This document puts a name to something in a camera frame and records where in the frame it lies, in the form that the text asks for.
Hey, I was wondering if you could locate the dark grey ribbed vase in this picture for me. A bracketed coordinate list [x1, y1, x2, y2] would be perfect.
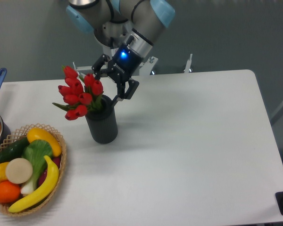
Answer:
[85, 95, 118, 144]

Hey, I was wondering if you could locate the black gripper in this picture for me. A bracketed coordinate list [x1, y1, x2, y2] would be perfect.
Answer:
[92, 44, 143, 106]

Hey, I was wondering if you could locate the yellow banana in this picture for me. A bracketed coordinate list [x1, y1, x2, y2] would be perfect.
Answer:
[8, 155, 59, 213]

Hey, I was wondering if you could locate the red tulip bouquet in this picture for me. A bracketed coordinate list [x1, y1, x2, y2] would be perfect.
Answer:
[53, 66, 104, 121]

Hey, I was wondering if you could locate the green bok choy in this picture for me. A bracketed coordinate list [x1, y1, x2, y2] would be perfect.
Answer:
[21, 139, 53, 196]

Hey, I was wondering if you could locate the beige round disc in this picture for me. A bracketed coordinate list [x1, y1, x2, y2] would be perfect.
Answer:
[5, 158, 33, 184]

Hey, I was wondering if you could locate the purple red vegetable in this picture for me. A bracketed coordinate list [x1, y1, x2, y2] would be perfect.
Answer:
[38, 156, 61, 187]

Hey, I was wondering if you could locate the green cucumber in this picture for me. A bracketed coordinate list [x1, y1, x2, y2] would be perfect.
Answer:
[0, 137, 29, 163]

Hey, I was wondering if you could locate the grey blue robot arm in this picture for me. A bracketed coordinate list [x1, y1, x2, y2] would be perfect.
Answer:
[66, 0, 175, 106]

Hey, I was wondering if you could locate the woven wicker basket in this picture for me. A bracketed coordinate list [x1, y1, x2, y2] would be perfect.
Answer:
[0, 123, 67, 217]

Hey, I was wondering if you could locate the orange fruit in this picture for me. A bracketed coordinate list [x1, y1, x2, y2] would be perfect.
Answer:
[0, 180, 20, 203]

